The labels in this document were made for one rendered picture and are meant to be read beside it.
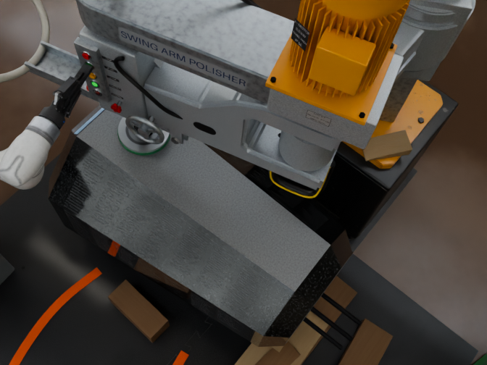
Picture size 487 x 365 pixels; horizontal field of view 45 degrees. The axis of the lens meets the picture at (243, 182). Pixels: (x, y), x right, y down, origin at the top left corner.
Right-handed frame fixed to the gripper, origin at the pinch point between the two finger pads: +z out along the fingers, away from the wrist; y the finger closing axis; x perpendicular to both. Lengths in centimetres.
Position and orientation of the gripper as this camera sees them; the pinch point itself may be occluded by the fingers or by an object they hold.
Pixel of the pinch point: (82, 74)
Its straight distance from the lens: 194.8
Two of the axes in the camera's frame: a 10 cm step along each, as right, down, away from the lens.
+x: 9.1, 3.9, -1.3
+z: 4.0, -8.2, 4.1
